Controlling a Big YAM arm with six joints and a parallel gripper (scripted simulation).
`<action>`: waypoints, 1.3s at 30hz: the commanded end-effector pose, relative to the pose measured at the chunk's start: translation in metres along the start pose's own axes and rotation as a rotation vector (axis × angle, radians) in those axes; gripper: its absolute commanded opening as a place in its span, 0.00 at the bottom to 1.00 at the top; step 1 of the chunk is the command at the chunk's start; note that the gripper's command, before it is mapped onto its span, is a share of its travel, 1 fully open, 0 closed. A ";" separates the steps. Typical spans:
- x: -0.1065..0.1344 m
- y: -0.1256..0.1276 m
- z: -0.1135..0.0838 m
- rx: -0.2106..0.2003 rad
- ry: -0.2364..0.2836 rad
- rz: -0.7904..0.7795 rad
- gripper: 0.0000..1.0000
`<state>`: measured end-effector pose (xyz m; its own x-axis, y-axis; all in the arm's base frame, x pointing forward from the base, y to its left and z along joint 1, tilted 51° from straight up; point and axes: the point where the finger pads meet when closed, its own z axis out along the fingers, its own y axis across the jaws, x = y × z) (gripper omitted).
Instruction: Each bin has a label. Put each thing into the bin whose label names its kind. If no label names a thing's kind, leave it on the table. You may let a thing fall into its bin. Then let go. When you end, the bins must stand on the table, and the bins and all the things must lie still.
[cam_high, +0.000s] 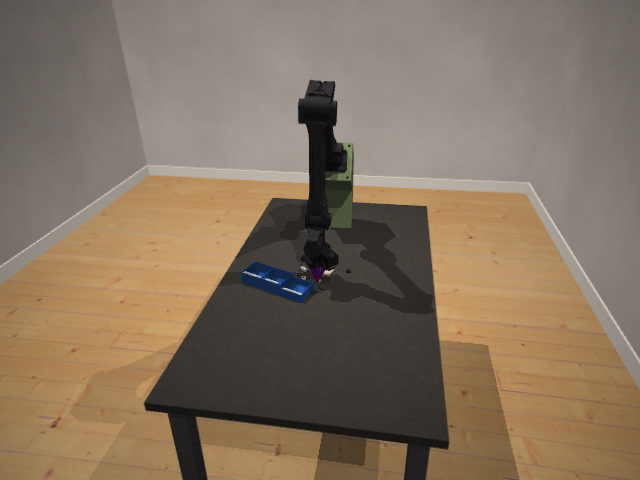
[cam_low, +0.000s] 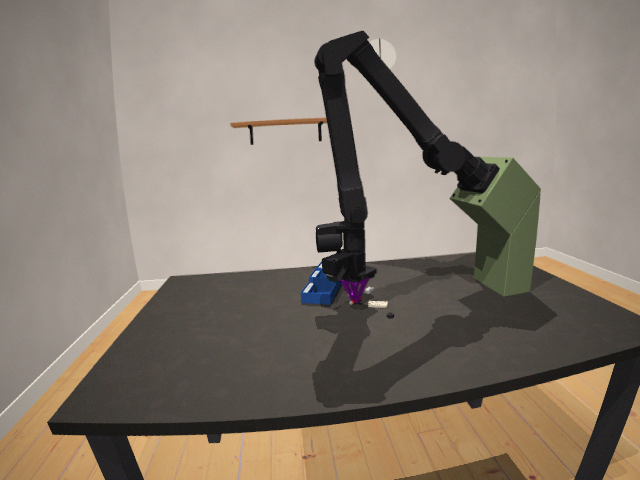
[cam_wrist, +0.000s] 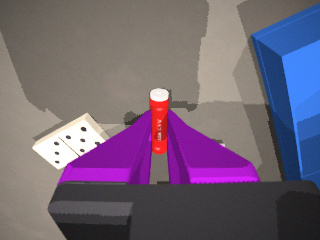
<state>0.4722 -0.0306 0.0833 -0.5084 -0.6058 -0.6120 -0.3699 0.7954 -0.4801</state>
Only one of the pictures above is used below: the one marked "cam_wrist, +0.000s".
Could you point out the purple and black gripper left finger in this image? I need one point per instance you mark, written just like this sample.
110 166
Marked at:
118 158

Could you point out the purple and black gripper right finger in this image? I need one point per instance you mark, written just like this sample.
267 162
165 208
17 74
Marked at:
202 160

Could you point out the blue open bin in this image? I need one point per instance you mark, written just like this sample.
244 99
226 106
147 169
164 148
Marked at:
272 45

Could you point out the red aaa battery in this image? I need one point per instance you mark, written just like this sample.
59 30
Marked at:
159 107

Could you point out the cream domino tile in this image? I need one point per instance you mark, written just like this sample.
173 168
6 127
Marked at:
70 141

